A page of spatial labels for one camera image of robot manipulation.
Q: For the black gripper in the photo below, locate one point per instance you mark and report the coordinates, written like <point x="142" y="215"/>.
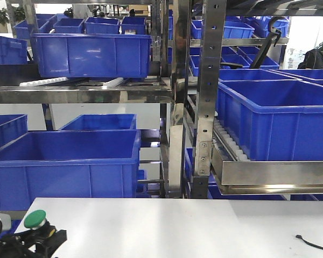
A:
<point x="18" y="244"/>

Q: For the green mushroom push button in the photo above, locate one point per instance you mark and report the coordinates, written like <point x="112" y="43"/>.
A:
<point x="37" y="222"/>

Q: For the large blue bin lower left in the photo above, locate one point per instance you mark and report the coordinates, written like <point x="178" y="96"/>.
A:
<point x="68" y="164"/>

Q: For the large blue bin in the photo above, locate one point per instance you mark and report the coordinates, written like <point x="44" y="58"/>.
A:
<point x="68" y="164"/>
<point x="92" y="55"/>

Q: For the blue bin far left lower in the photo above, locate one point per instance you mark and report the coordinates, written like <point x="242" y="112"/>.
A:
<point x="12" y="126"/>

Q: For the blue bin behind lower left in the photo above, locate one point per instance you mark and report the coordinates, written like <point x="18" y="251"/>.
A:
<point x="92" y="122"/>

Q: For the large blue bin upper left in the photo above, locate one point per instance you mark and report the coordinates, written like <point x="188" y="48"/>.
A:
<point x="92" y="55"/>

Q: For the steel shelving rack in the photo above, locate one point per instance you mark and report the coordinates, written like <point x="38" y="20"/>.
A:
<point x="192" y="146"/>

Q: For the blue bin far left upper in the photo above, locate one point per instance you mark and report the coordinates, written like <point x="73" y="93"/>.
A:
<point x="13" y="51"/>

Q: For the large blue bin right shelf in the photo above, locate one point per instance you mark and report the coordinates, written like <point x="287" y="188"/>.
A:
<point x="273" y="120"/>

